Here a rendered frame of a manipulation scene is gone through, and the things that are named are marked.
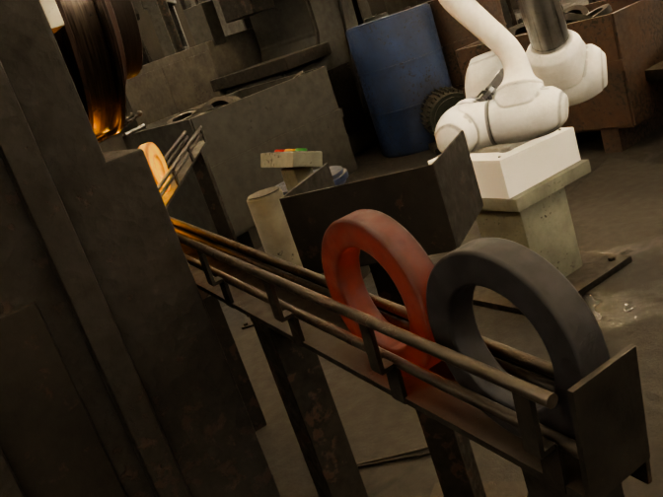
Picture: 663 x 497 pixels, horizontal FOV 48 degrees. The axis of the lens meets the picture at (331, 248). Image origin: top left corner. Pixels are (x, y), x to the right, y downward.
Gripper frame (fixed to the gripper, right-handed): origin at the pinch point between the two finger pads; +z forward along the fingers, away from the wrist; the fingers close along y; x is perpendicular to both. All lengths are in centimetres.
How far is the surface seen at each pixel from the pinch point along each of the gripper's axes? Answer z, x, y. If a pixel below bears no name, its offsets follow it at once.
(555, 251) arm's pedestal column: 14, -46, -28
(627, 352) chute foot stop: -146, -19, 37
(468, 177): -83, -5, 13
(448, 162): -91, -1, 16
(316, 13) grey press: 301, 124, -122
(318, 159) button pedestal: 13, 29, -54
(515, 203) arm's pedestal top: -1.9, -25.4, -18.0
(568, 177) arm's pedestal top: 16.1, -33.8, -8.6
